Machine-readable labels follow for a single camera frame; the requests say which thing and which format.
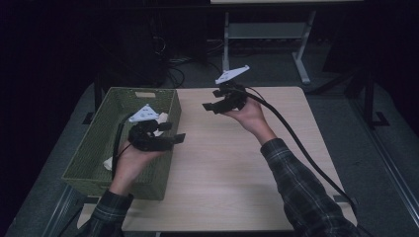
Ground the person's right hand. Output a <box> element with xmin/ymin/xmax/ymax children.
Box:
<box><xmin>222</xmin><ymin>96</ymin><xmax>279</xmax><ymax>146</ymax></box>

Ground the green woven basket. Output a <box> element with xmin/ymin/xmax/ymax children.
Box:
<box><xmin>61</xmin><ymin>86</ymin><xmax>183</xmax><ymax>201</ymax></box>

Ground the person's left hand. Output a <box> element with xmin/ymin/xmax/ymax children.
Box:
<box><xmin>109</xmin><ymin>140</ymin><xmax>167</xmax><ymax>198</ymax></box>

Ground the black floor stand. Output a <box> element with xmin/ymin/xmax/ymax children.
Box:
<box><xmin>305</xmin><ymin>63</ymin><xmax>391</xmax><ymax>130</ymax></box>

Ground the long aluminium rail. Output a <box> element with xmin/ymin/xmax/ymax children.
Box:
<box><xmin>348</xmin><ymin>98</ymin><xmax>419</xmax><ymax>229</ymax></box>

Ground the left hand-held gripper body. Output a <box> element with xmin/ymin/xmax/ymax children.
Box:
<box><xmin>126</xmin><ymin>103</ymin><xmax>174</xmax><ymax>153</ymax></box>

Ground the hand-held gripper black cable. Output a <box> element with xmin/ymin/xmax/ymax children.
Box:
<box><xmin>234</xmin><ymin>84</ymin><xmax>374</xmax><ymax>237</ymax></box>
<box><xmin>111</xmin><ymin>113</ymin><xmax>136</xmax><ymax>181</ymax></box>

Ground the tangle of floor cables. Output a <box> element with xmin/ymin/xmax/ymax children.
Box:
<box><xmin>150</xmin><ymin>34</ymin><xmax>225</xmax><ymax>89</ymax></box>

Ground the short aluminium rail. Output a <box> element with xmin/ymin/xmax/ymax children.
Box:
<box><xmin>40</xmin><ymin>184</ymin><xmax>87</xmax><ymax>237</ymax></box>

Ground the white metal stand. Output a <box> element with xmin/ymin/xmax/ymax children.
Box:
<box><xmin>221</xmin><ymin>10</ymin><xmax>317</xmax><ymax>86</ymax></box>

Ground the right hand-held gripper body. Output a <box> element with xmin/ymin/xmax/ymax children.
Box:
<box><xmin>212</xmin><ymin>64</ymin><xmax>251</xmax><ymax>116</ymax></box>

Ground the cream cloth with brown print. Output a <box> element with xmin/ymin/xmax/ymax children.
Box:
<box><xmin>102</xmin><ymin>112</ymin><xmax>170</xmax><ymax>172</ymax></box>

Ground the right hand-held gripper black cable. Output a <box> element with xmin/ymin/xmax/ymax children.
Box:
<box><xmin>234</xmin><ymin>84</ymin><xmax>374</xmax><ymax>237</ymax></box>

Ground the left hand-held gripper black cable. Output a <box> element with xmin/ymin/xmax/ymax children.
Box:
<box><xmin>111</xmin><ymin>113</ymin><xmax>136</xmax><ymax>181</ymax></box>

